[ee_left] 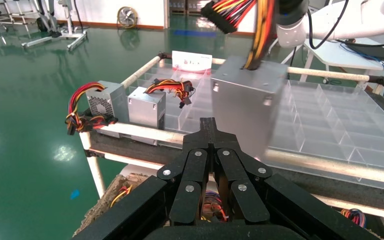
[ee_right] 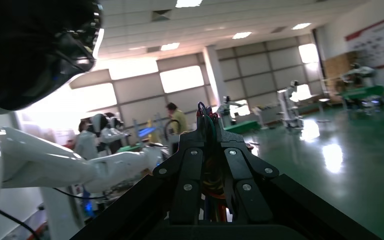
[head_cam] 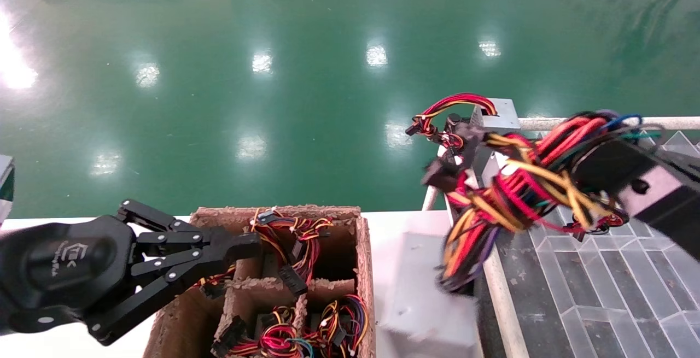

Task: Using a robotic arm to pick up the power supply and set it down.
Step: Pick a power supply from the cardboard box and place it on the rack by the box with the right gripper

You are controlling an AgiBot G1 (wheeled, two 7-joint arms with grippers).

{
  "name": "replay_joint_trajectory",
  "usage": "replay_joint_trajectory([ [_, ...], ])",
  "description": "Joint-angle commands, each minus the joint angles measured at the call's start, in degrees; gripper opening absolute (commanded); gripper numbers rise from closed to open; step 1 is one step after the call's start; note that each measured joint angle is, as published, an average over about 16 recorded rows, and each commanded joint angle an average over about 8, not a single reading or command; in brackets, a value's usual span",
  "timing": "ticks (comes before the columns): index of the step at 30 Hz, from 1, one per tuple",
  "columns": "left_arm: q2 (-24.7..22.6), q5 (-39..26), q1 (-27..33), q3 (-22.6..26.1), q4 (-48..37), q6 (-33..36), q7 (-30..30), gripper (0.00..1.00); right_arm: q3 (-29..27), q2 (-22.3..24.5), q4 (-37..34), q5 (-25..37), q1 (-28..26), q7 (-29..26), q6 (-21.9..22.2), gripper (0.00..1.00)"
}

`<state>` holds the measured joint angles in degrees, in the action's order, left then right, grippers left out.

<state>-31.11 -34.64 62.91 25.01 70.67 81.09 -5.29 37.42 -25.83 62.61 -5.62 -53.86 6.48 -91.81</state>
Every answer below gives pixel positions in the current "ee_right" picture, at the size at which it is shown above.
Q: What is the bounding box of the white robot with black head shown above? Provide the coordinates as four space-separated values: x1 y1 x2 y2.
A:
90 113 128 155

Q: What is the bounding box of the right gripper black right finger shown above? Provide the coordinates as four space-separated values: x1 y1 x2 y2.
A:
216 127 281 224

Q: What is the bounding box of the brown board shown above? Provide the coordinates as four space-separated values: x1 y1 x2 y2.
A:
322 52 349 81

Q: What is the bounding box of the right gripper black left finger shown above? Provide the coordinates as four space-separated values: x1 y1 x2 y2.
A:
152 129 209 225

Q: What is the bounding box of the white wall poster board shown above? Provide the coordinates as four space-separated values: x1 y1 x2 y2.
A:
344 13 384 69

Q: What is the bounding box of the rectangular ceiling light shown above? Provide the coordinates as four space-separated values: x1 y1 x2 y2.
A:
160 42 181 52
232 31 253 40
175 0 203 9
290 22 312 31

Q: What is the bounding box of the black robot head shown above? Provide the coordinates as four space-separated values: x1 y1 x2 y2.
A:
0 0 104 112

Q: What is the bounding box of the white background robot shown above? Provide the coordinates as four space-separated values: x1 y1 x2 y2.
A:
277 80 305 129
341 62 377 88
216 96 244 128

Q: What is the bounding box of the person in yellow shirt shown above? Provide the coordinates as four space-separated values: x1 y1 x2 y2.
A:
164 102 189 147

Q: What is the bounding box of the thin black cable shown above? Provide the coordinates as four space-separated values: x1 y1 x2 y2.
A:
0 207 41 240
52 187 107 201

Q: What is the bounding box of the person in white clothes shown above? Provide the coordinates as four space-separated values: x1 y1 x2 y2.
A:
73 119 97 161

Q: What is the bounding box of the green work table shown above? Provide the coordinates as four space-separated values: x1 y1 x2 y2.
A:
339 85 384 100
225 120 262 135

